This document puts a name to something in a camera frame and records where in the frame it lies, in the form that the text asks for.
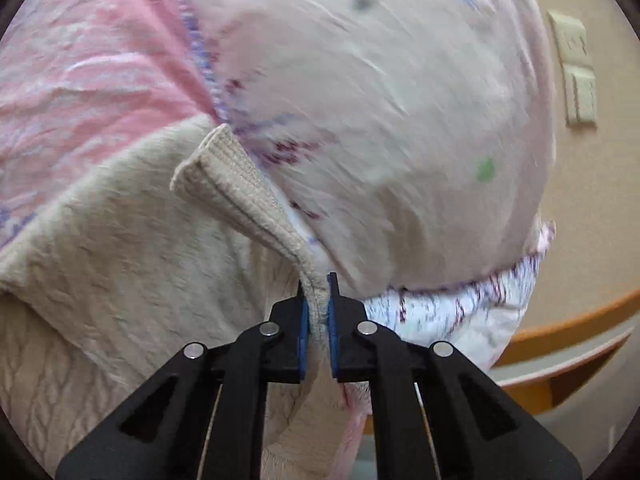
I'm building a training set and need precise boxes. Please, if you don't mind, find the beige wall switch panel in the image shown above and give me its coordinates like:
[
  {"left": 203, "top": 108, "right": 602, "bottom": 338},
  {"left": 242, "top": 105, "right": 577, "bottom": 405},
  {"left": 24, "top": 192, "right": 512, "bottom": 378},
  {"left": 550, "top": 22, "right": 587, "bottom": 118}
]
[{"left": 548, "top": 11, "right": 598, "bottom": 127}]

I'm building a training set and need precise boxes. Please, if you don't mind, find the large pale pink floral pillow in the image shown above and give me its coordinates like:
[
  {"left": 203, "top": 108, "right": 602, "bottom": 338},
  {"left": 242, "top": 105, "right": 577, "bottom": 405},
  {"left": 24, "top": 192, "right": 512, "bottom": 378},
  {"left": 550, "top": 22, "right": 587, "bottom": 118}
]
[{"left": 189, "top": 0, "right": 554, "bottom": 297}]

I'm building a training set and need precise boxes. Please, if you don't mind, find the white lavender-print pillow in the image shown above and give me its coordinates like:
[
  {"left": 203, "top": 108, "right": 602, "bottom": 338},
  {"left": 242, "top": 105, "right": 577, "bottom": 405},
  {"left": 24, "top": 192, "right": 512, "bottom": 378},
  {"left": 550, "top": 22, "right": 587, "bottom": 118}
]
[{"left": 363, "top": 222, "right": 556, "bottom": 370}]

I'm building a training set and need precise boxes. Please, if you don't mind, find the beige cable-knit sweater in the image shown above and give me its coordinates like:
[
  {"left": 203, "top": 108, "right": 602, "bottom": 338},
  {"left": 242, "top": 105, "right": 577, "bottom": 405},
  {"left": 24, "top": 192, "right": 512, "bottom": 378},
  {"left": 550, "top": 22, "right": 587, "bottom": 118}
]
[{"left": 1, "top": 115, "right": 364, "bottom": 479}]

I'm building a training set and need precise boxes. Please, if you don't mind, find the wooden headboard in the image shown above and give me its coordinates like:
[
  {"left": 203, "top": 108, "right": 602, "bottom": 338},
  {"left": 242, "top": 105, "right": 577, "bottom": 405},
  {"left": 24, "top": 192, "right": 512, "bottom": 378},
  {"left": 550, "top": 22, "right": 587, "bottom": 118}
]
[{"left": 489, "top": 292, "right": 639, "bottom": 415}]

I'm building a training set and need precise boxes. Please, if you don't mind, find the pink floral bed sheet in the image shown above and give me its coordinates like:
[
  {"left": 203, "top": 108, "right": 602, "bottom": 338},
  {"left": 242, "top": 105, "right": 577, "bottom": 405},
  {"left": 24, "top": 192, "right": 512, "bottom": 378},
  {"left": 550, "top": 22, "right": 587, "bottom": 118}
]
[{"left": 1, "top": 0, "right": 213, "bottom": 245}]

